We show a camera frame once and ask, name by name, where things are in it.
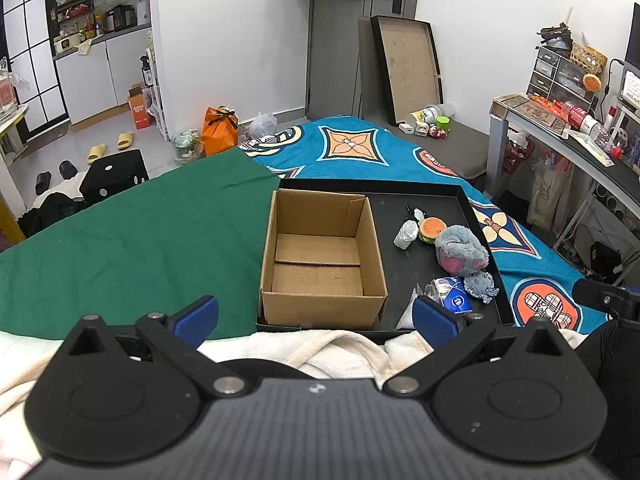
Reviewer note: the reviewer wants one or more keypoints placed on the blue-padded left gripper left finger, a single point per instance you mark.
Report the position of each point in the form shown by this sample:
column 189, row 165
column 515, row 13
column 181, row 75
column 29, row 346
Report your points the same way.
column 192, row 325

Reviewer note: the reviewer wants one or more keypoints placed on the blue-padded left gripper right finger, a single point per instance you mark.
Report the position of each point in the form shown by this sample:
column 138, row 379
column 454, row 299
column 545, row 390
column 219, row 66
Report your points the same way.
column 437, row 326

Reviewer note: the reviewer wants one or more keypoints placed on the blue tissue pack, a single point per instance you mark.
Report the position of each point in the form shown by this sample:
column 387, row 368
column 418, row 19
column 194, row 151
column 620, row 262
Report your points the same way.
column 452, row 295

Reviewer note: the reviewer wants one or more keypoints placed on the denim fabric pouch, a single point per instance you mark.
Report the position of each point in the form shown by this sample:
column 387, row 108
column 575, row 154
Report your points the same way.
column 481, row 286

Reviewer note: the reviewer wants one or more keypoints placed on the grey fluffy plush toy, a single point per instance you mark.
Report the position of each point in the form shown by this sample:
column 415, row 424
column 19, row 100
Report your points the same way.
column 459, row 251

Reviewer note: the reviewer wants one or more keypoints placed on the orange hamburger plush toy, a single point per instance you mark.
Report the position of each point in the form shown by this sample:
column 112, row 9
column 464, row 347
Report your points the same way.
column 430, row 228

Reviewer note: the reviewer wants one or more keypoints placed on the black stitched fabric toy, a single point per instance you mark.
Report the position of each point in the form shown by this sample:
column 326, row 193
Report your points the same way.
column 415, row 214

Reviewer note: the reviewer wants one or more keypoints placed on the blue patterned blanket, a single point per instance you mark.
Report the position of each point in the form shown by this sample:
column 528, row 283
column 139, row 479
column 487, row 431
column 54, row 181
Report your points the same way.
column 535, row 279

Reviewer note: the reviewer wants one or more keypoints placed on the large black tray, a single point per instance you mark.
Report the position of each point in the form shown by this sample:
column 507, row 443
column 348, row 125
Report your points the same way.
column 402, row 268

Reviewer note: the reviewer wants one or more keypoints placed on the green bed sheet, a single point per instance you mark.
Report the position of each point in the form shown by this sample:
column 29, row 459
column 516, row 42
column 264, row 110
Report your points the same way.
column 197, row 230

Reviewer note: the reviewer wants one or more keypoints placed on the brown cardboard box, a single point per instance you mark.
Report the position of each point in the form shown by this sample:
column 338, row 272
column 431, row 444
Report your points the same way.
column 321, row 267

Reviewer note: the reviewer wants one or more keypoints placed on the black dice-pattern stool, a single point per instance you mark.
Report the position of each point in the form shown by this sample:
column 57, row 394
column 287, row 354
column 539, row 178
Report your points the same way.
column 113, row 174

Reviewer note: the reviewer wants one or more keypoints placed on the grey bench seat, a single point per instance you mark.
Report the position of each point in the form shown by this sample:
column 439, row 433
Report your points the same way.
column 464, row 150

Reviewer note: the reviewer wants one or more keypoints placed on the red basket under desk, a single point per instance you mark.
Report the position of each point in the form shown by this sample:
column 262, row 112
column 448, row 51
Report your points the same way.
column 515, row 154

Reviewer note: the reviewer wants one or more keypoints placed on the orange gift bag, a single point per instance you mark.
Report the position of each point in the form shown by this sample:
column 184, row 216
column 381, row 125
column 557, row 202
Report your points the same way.
column 220, row 130

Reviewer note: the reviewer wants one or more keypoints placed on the yellow slipper right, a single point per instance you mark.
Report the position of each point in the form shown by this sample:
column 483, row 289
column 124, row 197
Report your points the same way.
column 125, row 140

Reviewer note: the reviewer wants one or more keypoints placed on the yellow slipper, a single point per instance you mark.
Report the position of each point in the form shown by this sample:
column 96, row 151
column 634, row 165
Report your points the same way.
column 96, row 152
column 125, row 140

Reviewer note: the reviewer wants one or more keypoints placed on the yellow slipper left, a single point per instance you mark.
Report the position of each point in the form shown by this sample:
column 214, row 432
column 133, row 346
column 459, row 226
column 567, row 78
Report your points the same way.
column 96, row 152

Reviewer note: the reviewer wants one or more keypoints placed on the black slipper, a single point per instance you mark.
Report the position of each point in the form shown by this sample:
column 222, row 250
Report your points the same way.
column 67, row 170

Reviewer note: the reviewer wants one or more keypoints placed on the white desk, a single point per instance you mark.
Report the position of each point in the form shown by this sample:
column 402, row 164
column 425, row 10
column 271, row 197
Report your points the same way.
column 508, row 110

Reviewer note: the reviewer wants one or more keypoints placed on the green lidded jar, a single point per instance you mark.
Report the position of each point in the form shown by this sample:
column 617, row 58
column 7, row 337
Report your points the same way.
column 443, row 122

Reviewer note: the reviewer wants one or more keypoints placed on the white plastic bag on floor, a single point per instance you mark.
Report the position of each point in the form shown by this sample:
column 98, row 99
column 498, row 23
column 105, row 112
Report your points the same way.
column 261, row 126

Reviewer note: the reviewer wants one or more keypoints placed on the orange cardboard box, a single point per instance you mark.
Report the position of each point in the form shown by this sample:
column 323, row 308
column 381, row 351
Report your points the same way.
column 138, row 107

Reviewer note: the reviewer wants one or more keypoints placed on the grey drawer organizer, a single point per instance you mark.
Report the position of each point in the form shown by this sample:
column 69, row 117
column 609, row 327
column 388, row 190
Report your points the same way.
column 557, row 78

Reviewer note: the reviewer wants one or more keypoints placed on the white kitchen cabinet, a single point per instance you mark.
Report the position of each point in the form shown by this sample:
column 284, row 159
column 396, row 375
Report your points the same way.
column 95, row 82

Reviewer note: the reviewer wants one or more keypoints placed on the leaning black tray lid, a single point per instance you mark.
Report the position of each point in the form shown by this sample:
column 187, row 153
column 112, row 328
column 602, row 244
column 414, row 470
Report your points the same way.
column 408, row 61

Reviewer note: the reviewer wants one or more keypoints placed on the grey door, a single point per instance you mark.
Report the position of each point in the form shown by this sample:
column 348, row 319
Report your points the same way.
column 333, row 85

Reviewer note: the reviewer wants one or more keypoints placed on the black-framed glass door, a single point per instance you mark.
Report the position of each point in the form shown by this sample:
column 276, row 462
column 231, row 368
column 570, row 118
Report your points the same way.
column 27, row 45

